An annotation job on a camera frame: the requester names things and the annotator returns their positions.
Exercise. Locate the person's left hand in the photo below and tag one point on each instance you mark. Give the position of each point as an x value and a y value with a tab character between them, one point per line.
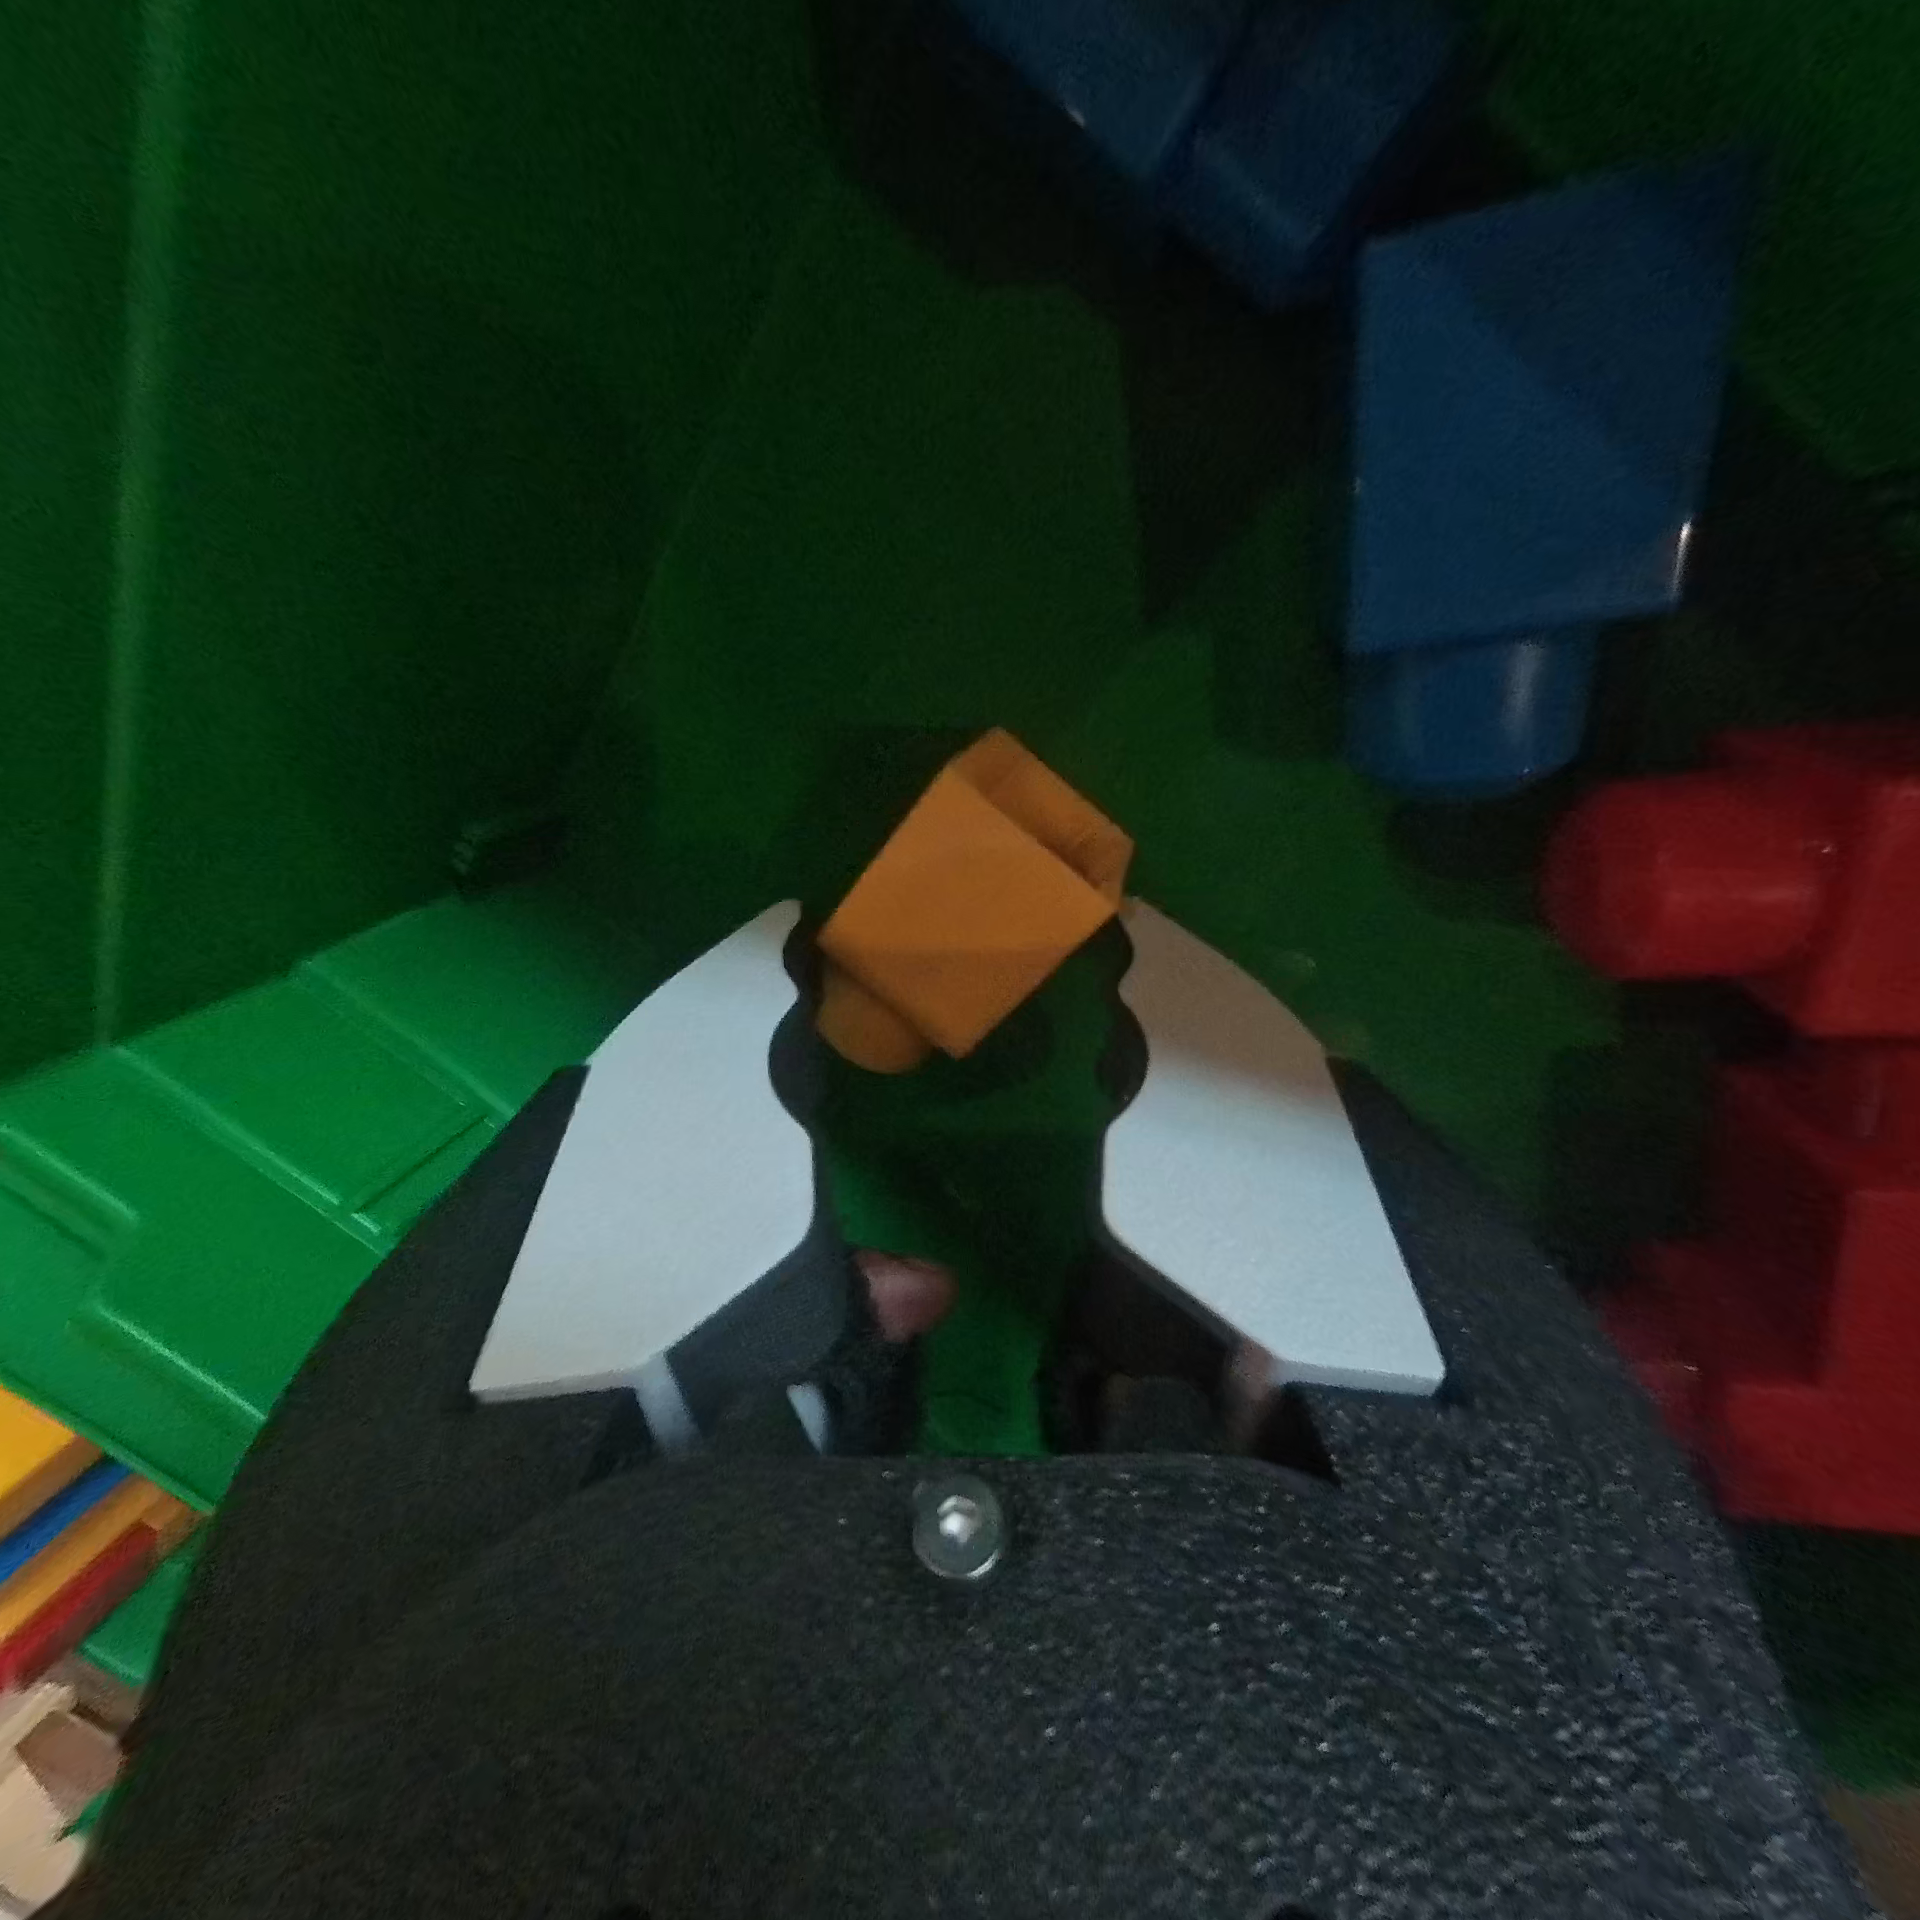
908	1298

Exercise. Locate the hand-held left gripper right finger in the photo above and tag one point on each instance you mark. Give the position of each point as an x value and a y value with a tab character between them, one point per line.
1275	1201

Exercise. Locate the row of coloured flat blocks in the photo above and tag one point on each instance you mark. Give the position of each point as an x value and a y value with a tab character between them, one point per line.
60	1501

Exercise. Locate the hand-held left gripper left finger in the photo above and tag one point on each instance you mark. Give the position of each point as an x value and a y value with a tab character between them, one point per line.
645	1201

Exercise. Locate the orange single-stud mega block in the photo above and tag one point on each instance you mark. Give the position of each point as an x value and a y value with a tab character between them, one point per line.
975	916

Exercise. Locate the large green plastic bin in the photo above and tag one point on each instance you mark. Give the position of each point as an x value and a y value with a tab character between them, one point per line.
374	450

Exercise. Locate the pile of mega blocks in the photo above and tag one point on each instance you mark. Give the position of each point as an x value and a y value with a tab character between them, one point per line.
1529	421

